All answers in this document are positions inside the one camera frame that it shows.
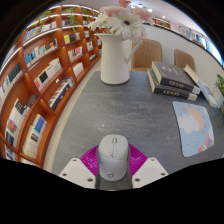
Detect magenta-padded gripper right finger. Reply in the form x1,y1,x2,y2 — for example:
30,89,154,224
127,143,170,190

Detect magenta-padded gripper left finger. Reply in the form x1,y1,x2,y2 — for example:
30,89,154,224
58,144,102,190

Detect white computer mouse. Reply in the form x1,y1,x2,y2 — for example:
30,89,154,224
96,134,130,182

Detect pastel cloud print mouse pad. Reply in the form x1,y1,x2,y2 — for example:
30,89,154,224
172,100,215,158

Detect thin dark hardcover book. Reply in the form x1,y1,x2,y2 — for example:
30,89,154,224
147,67,199,102

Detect white book with blue cover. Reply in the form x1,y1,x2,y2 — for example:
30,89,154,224
199,79,221,108

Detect orange wooden bookshelf unit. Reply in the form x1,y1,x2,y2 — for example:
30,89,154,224
0,3,104,168

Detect green plant in white pot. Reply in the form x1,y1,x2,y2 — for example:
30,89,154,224
214,73,224,113

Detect white pitcher vase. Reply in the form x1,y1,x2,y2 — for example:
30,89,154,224
94,32,144,86

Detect tan upholstered chair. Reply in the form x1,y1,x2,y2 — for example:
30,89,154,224
130,38,163,73
173,48,196,72

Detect window with curtains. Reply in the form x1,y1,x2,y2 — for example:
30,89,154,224
179,24,223,64

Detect orange shelf unit with plants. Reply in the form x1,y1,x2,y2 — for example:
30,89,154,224
151,17,172,30

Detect ceiling lights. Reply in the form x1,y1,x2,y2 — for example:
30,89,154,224
128,3,168,19

